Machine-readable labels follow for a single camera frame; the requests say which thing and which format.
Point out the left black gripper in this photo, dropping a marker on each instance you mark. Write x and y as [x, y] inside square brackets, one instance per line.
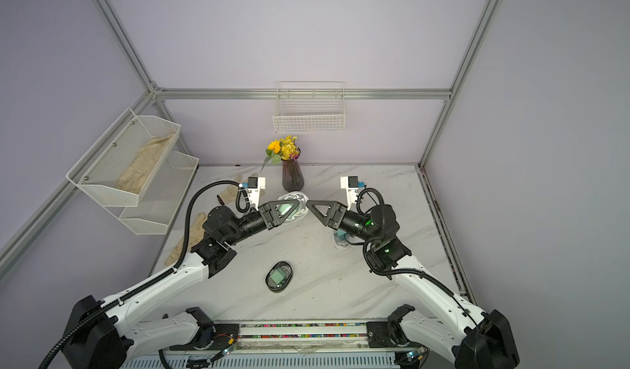
[272, 214]

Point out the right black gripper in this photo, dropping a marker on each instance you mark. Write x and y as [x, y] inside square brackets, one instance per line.
[333, 219]

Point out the clear round case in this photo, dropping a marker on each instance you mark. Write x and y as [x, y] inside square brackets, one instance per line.
[299, 202]
[342, 248]

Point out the green charger plug front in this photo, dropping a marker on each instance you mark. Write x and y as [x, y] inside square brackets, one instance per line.
[279, 278]

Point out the green charger plug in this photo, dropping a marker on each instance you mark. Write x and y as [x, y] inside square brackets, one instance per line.
[285, 209]
[279, 278]

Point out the teal charger plug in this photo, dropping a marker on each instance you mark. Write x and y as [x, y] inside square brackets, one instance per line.
[340, 238]

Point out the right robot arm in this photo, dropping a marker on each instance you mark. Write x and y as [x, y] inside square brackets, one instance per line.
[460, 332]

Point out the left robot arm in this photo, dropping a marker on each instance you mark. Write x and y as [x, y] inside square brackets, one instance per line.
[110, 332]

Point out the dark ribbed vase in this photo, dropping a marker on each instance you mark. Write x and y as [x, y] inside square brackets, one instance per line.
[292, 177]

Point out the white fabric glove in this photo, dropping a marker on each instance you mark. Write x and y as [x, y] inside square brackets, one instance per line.
[229, 194]

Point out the yellow flower bouquet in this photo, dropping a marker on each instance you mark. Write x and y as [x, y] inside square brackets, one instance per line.
[282, 150]

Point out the beige leather glove table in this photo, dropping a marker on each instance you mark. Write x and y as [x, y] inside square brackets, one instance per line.
[196, 235]

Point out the lower white mesh basket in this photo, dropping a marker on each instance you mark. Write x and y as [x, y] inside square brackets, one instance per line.
[159, 206]

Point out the white mesh basket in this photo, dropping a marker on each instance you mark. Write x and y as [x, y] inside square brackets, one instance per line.
[99, 172]
[159, 206]

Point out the beige glove in basket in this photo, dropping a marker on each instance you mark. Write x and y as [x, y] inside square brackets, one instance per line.
[137, 174]

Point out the upper white mesh basket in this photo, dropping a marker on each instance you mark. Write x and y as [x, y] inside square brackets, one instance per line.
[99, 172]

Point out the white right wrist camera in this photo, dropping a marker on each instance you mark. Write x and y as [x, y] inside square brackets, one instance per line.
[352, 186]

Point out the white wire wall basket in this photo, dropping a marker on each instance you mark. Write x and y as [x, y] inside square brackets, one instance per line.
[309, 107]

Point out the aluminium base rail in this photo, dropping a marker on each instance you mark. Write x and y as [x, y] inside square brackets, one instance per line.
[305, 337]

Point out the aluminium cage frame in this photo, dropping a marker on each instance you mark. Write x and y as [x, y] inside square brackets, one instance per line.
[22, 241]

